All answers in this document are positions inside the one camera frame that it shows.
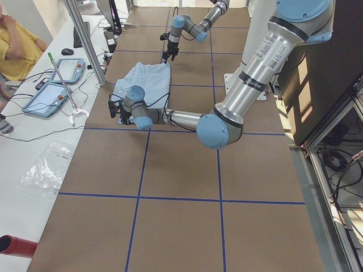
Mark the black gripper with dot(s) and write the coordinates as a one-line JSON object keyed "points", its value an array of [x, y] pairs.
{"points": [[125, 113], [172, 46]]}

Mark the light blue button-up shirt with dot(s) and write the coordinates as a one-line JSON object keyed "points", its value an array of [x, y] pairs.
{"points": [[155, 81]]}

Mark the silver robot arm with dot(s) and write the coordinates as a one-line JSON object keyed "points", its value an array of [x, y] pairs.
{"points": [[292, 24], [199, 31]]}

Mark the reacher grabber stick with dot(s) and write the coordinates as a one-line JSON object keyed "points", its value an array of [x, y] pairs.
{"points": [[76, 110]]}

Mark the blue teach pendant far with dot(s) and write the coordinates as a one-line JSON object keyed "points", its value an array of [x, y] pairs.
{"points": [[71, 69]]}

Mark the blue teach pendant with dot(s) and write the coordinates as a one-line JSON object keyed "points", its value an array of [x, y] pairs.
{"points": [[71, 69], [46, 101]]}

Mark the blue teach pendant near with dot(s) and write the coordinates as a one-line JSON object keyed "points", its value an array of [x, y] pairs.
{"points": [[46, 101]]}

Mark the black computer mouse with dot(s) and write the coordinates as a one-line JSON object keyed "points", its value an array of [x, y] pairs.
{"points": [[67, 52]]}

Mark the clear plastic bag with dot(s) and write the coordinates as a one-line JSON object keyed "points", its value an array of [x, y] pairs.
{"points": [[45, 177]]}

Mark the person in yellow shirt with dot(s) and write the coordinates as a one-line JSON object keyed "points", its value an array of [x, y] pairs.
{"points": [[20, 49]]}

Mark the red cylinder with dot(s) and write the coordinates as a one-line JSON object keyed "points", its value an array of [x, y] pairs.
{"points": [[18, 247]]}

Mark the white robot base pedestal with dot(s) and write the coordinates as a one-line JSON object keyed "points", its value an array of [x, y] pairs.
{"points": [[260, 12]]}

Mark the grey aluminium frame post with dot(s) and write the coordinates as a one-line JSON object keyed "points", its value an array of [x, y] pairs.
{"points": [[85, 39]]}

